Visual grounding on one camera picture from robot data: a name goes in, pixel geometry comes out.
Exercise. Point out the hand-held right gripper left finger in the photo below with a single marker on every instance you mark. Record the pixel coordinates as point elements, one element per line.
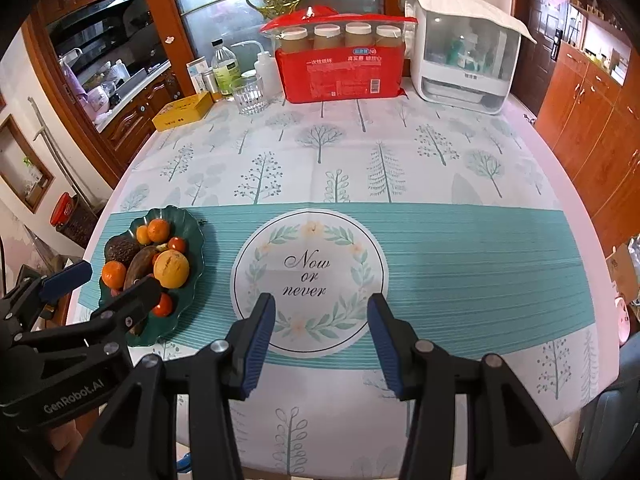
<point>257,340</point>

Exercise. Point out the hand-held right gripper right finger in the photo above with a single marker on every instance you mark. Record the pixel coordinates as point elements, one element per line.
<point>387,345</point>

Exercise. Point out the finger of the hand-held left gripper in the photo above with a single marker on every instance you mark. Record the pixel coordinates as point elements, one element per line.
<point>65,276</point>
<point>127,305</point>

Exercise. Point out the small reddish brown fruit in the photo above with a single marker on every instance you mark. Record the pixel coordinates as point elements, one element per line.
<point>136,329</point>

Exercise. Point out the medium orange tangerine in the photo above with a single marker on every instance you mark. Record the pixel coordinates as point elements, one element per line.
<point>114,274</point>

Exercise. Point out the red tomato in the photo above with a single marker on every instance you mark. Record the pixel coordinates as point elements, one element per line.
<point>162,305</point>
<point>177,245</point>

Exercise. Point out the brown overripe banana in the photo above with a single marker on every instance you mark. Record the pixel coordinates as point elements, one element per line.
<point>140,266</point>

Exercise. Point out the dark avocado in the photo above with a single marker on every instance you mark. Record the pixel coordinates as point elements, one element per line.
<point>121,250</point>

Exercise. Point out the yellow round fruit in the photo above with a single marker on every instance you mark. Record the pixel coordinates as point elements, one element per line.
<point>171,269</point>

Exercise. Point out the small orange tangerine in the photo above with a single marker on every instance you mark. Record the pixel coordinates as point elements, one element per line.
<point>142,234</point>

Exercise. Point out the large orange tangerine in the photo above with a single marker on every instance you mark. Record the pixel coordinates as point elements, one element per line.
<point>159,230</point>

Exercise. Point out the dark green wavy plate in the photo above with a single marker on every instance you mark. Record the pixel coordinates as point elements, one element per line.
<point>192,230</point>

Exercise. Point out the red lid coffee bean jar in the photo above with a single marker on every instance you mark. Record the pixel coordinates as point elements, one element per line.
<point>70,217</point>

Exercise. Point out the brown wooden kitchen cabinets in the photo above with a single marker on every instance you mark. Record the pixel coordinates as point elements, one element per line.
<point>135,120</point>

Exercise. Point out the tree print tablecloth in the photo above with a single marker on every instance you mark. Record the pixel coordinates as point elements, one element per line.
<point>450,185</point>

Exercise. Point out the yellow flat box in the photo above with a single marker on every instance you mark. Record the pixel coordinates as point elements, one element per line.
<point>180,112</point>

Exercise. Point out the metal can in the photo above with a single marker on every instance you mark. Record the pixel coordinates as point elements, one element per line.
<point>211,87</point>

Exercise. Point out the clear glass cup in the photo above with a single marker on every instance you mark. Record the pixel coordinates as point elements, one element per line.
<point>250,97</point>

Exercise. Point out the blue white carton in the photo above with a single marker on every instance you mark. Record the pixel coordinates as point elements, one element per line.
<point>196,72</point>

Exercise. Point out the cardboard box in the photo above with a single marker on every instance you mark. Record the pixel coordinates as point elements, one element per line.
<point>620,272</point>

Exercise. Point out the clear oil bottle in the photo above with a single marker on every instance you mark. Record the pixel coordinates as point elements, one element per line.
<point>225,72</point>

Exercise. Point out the white squeeze bottle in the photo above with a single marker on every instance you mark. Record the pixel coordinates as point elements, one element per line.
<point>262,72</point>

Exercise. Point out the red paper cup package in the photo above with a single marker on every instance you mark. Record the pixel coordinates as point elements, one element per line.
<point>340,75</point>

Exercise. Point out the white countertop sterilizer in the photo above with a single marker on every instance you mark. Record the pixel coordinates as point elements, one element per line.
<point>465,60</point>

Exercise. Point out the orange wooden sideboard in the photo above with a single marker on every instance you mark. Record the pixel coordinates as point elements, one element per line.
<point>595,125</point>

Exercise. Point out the frosted glass door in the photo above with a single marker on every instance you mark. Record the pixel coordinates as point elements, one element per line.
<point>225,15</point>

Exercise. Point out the dark wooden door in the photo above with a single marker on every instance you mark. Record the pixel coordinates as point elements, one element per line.
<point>542,15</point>

